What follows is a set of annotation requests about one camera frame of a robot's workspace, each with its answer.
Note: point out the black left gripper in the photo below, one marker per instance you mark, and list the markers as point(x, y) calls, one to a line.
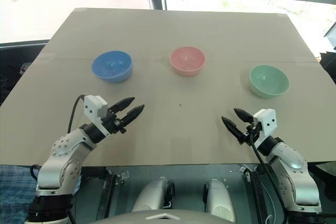
point(114, 124)

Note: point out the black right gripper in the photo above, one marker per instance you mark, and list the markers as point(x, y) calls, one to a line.
point(249, 133)

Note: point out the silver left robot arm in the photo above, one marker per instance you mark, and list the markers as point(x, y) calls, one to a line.
point(63, 155)

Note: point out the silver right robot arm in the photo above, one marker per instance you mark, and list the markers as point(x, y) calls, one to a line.
point(288, 161)

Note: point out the blue bowl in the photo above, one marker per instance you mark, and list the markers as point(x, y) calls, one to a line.
point(111, 64)

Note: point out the green bowl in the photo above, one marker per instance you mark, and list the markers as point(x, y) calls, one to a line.
point(267, 80)

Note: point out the red bowl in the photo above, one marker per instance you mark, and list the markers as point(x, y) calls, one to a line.
point(187, 60)

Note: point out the silver right robot leg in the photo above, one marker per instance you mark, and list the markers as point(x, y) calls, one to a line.
point(219, 197)

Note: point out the silver robot leg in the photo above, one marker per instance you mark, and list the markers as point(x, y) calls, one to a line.
point(155, 193)
point(219, 197)

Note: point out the silver left robot leg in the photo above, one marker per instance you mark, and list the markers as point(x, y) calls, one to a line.
point(155, 193)

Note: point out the grey robot torso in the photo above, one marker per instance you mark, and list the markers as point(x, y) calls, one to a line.
point(162, 218)

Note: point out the dark furniture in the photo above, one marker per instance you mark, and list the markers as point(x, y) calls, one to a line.
point(15, 64)

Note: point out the blue checkered cloth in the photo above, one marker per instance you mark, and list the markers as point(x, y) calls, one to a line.
point(13, 195)

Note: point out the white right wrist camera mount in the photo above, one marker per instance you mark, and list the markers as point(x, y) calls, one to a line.
point(267, 120)

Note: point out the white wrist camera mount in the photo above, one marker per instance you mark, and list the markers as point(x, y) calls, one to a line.
point(267, 120)
point(92, 106)

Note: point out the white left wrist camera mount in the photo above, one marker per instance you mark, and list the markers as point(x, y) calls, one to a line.
point(92, 106)

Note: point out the black table frame strut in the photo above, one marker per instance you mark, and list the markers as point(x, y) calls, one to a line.
point(256, 184)
point(106, 192)

